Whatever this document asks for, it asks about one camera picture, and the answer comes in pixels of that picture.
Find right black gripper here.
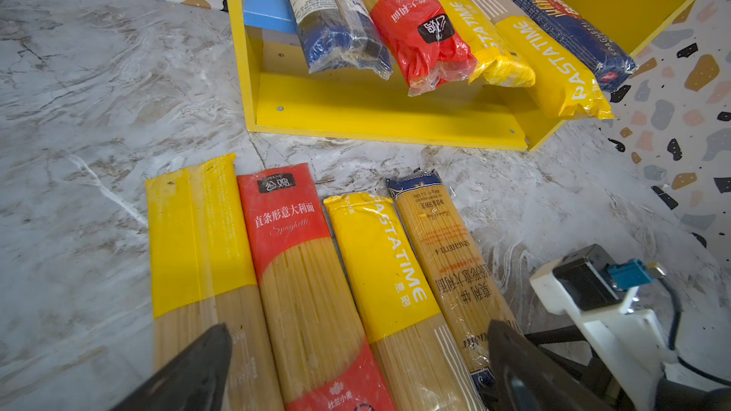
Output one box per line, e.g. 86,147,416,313
525,325,730,410

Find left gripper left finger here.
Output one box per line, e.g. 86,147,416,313
114,323,232,410

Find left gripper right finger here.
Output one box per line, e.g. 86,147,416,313
488,321,610,410

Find blue yellow spaghetti bag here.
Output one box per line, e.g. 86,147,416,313
386,170,521,409

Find yellow clear spaghetti bag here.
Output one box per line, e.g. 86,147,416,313
146,154,285,410

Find yellow Pastatime bag large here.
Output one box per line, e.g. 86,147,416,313
438,0,536,88

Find blue Barilla spaghetti box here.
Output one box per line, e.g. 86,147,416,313
512,0,638,92

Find red yellow spaghetti bag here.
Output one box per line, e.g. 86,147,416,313
363,0,477,96

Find clear label spaghetti bag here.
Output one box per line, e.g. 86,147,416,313
287,0,393,80

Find yellow shelf pink blue boards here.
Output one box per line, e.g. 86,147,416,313
228,0,691,151

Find red spaghetti bag left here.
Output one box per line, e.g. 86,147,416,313
237,164,395,410

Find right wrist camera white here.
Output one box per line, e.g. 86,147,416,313
529,245,678,410

